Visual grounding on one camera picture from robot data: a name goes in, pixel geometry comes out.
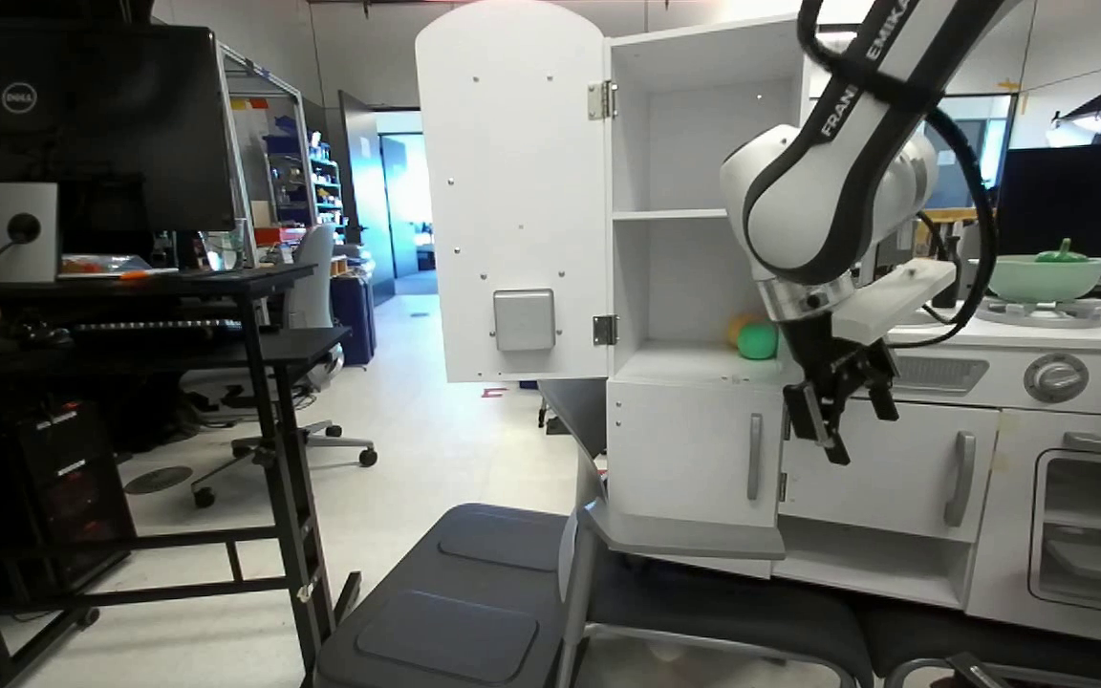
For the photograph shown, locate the black background monitor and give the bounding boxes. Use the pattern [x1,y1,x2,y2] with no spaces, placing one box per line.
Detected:
[1006,141,1101,264]

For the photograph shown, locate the grey vent panel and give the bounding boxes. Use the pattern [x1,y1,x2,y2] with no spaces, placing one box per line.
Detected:
[886,353,995,398]

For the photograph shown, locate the white toy kitchen unit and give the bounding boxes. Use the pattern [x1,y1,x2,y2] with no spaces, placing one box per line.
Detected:
[414,0,1101,646]

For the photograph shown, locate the black computer tower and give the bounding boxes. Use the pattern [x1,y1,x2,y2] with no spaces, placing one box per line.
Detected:
[7,398,140,595]

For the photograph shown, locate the white oven door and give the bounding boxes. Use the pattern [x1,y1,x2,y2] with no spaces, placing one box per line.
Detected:
[1025,432,1101,623]

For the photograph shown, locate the grey stove knob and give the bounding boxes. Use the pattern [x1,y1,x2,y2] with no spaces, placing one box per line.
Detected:
[1020,353,1092,407]

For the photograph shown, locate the white tall cabinet door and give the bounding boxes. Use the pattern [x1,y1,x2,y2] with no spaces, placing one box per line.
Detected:
[414,0,614,388]

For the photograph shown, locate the grey stove burner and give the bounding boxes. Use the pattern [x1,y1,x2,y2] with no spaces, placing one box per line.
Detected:
[976,296,1101,327]

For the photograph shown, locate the office chair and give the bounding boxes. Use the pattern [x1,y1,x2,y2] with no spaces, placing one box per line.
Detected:
[181,222,381,513]

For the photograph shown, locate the white small cabinet door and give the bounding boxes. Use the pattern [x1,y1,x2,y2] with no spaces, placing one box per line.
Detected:
[778,398,1002,547]

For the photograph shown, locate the grey metal basin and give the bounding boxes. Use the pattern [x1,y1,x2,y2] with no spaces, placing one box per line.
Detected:
[556,500,854,688]

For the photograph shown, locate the black Dell monitor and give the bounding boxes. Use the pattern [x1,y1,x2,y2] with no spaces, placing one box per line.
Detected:
[0,21,247,244]

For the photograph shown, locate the white door grey handle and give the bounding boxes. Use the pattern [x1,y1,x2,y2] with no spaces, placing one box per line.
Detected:
[603,378,787,527]

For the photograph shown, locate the green cup on shelf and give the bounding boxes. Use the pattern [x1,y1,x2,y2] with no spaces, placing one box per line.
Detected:
[734,319,783,362]

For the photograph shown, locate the black desk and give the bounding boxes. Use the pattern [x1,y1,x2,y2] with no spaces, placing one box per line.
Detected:
[0,264,353,688]

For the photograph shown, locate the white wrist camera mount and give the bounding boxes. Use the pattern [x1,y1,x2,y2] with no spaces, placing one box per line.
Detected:
[831,259,964,348]

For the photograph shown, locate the white box black circle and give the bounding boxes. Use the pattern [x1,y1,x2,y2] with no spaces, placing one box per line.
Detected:
[0,179,67,288]

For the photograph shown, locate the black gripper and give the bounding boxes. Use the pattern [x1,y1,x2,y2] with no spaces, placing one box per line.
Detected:
[781,313,902,472]

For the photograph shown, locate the grey square door knob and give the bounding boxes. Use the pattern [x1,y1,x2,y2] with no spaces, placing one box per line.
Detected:
[491,288,567,358]

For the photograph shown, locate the mint green pot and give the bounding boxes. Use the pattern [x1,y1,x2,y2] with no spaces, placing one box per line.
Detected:
[981,239,1101,306]

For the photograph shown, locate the black keyboard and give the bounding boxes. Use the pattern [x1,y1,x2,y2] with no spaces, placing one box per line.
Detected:
[67,319,247,342]

